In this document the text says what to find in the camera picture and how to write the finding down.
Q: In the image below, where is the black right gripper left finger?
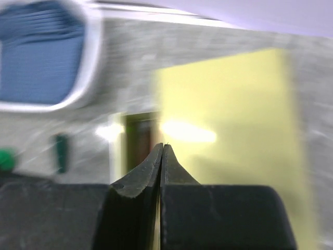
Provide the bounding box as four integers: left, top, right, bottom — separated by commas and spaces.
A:
1, 143, 163, 249

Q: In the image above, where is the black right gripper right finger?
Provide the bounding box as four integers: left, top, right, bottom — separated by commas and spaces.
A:
160, 144, 297, 249

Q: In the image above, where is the green long screwdriver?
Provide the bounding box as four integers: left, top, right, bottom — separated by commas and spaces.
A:
54, 133, 69, 174

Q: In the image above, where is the yellow-green metal tool cabinet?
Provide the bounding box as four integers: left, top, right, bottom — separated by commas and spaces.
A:
149, 48, 318, 249

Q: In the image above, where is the green cloth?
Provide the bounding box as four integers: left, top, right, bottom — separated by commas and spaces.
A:
0, 148, 16, 172

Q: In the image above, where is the white plastic laundry basket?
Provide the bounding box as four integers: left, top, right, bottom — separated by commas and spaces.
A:
1, 1, 106, 113

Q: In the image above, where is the blue checked shirt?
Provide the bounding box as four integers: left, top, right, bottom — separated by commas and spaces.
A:
1, 1, 85, 105

